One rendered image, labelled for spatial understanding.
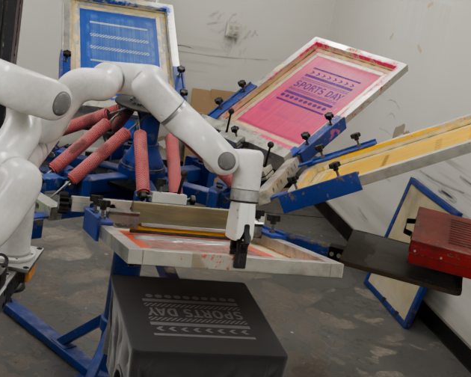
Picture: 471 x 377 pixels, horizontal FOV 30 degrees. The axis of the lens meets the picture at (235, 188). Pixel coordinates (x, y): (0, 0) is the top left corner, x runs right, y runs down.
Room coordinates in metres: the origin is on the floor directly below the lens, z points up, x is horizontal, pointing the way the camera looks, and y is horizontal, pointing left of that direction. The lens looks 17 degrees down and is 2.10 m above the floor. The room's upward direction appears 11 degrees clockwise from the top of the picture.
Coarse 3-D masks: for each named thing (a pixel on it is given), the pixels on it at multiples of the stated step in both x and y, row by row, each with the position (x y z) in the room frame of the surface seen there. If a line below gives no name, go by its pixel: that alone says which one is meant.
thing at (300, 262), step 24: (120, 240) 2.18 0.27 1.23; (264, 240) 2.71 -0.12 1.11; (144, 264) 2.05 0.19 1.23; (168, 264) 2.07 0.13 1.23; (192, 264) 2.09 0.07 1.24; (216, 264) 2.11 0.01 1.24; (264, 264) 2.15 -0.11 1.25; (288, 264) 2.17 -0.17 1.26; (312, 264) 2.19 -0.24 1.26; (336, 264) 2.22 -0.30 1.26
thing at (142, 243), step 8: (120, 232) 2.65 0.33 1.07; (128, 232) 2.67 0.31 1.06; (136, 240) 2.49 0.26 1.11; (144, 240) 2.51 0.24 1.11; (152, 240) 2.53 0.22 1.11; (160, 248) 2.36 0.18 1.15; (168, 248) 2.38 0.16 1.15; (176, 248) 2.40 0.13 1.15; (184, 248) 2.42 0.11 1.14; (192, 248) 2.44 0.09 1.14; (200, 248) 2.47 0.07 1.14
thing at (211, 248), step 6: (210, 240) 2.71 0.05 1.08; (216, 240) 2.73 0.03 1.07; (222, 240) 2.74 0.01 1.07; (228, 240) 2.76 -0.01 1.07; (198, 246) 2.51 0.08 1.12; (204, 246) 2.53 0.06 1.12; (210, 246) 2.55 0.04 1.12; (216, 246) 2.56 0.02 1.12; (222, 246) 2.58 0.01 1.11; (228, 246) 2.60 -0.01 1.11; (210, 252) 2.41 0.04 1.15; (216, 252) 2.42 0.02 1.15; (222, 252) 2.44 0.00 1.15; (228, 252) 2.45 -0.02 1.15; (252, 252) 2.52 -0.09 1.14; (258, 252) 2.54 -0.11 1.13; (264, 252) 2.55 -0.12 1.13
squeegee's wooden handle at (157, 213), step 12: (132, 204) 2.65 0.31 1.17; (144, 204) 2.65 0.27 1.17; (156, 204) 2.67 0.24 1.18; (168, 204) 2.68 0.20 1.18; (144, 216) 2.65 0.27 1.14; (156, 216) 2.66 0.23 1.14; (168, 216) 2.67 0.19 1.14; (180, 216) 2.68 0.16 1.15; (192, 216) 2.70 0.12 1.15; (204, 216) 2.71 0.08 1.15; (216, 216) 2.72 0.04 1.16; (216, 228) 2.72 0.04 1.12
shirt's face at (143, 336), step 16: (128, 288) 2.50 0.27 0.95; (144, 288) 2.52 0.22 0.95; (160, 288) 2.54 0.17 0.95; (176, 288) 2.57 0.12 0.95; (192, 288) 2.59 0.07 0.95; (208, 288) 2.61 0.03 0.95; (224, 288) 2.64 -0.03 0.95; (240, 288) 2.66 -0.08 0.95; (128, 304) 2.39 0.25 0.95; (240, 304) 2.54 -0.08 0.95; (256, 304) 2.56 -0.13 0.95; (128, 320) 2.29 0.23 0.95; (144, 320) 2.31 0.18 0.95; (256, 320) 2.45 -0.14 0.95; (144, 336) 2.21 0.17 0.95; (160, 336) 2.23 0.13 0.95; (256, 336) 2.34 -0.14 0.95; (272, 336) 2.36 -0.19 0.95; (208, 352) 2.19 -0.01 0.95; (224, 352) 2.21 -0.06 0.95; (240, 352) 2.22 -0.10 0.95; (256, 352) 2.24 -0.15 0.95; (272, 352) 2.26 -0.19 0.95
